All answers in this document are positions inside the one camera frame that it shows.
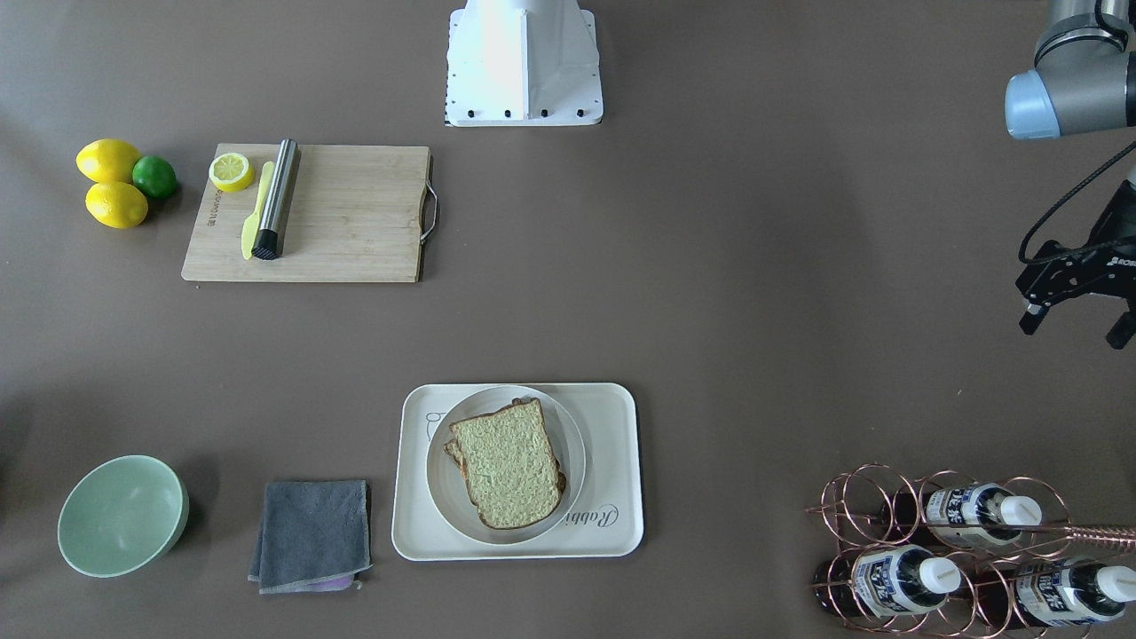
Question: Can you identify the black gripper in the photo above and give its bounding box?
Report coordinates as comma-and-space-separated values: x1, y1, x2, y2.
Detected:
1014, 182, 1136, 351

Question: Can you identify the white round plate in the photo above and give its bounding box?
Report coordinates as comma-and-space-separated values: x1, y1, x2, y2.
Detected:
426, 385, 586, 547

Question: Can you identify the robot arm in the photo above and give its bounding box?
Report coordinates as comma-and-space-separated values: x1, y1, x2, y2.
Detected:
1005, 1, 1135, 351

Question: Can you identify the cream rabbit tray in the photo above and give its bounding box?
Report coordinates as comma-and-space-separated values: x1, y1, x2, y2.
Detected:
390, 382, 644, 562

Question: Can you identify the upper tea bottle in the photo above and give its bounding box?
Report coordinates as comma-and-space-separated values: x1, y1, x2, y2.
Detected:
880, 483, 1042, 549

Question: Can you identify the tea bottle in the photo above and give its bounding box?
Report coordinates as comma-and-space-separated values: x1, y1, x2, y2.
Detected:
880, 483, 1042, 549
811, 543, 962, 619
974, 559, 1135, 630

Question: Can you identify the lower tea bottle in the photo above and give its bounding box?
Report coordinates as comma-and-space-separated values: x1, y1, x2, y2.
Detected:
974, 559, 1135, 630
811, 543, 962, 619

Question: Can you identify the bamboo cutting board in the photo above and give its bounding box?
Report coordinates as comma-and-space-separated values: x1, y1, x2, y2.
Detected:
182, 143, 434, 283

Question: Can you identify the grey folded cloth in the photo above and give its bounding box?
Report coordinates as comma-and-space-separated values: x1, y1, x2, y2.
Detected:
248, 478, 373, 595

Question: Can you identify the steel cylinder grinder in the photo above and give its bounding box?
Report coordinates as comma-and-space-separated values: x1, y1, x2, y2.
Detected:
250, 138, 300, 260

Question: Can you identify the yellow plastic knife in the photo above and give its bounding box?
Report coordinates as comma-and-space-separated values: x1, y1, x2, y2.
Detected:
241, 161, 275, 260

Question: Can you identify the halved lemon slice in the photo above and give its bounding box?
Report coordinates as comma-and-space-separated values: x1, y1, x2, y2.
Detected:
209, 151, 254, 193

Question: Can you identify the green lime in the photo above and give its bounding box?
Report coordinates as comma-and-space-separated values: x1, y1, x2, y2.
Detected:
131, 156, 178, 200

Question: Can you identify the lower yellow lemon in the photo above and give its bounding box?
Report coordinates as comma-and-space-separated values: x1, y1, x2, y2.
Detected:
85, 182, 149, 229

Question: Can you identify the yellow lemon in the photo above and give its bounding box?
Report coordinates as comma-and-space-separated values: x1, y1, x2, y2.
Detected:
75, 138, 142, 185
85, 182, 149, 229

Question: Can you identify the green bowl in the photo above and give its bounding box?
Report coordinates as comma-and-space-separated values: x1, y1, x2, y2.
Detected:
57, 454, 187, 579

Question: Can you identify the upper yellow lemon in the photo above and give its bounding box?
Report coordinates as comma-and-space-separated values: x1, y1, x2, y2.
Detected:
75, 138, 142, 185

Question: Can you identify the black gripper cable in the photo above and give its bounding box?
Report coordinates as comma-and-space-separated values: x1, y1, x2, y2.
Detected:
1018, 142, 1136, 264

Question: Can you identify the copper wire bottle rack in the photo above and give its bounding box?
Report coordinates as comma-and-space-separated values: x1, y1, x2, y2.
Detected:
809, 462, 1133, 638

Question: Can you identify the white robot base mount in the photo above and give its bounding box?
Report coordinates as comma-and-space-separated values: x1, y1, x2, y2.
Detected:
444, 1, 604, 127

